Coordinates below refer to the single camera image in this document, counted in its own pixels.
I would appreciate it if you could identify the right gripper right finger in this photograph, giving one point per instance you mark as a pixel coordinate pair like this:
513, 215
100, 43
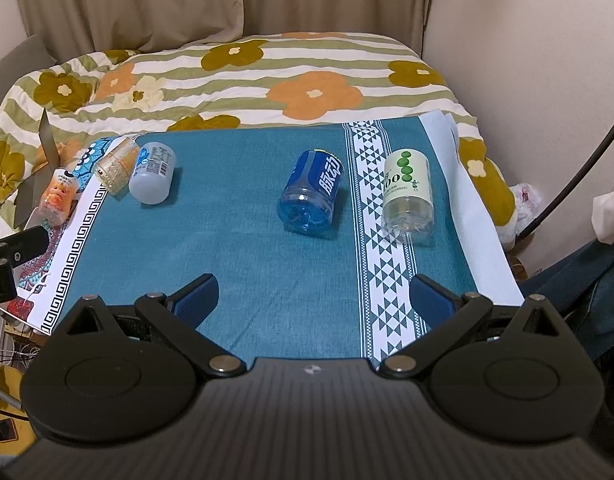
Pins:
450, 318

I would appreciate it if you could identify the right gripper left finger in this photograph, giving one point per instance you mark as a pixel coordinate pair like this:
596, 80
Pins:
175, 317

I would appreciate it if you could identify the green white label cup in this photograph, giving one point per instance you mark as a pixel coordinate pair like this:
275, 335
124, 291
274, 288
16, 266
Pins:
408, 209

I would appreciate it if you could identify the white translucent cup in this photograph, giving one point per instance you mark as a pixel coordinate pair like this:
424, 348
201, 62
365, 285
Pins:
151, 177

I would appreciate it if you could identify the grey laptop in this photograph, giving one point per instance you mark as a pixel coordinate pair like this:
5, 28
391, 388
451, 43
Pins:
30, 191

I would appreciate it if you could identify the teal patterned tablecloth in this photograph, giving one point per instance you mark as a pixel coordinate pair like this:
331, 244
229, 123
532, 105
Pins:
342, 294

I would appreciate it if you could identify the white plastic bag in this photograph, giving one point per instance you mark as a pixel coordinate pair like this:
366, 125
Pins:
528, 202

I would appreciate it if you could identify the grey headboard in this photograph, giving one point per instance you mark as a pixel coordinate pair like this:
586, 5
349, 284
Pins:
27, 57

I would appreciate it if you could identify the floral striped duvet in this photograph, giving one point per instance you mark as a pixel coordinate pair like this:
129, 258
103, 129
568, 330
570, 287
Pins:
295, 78

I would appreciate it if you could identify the beige curtain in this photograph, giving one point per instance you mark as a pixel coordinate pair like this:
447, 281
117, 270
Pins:
70, 28

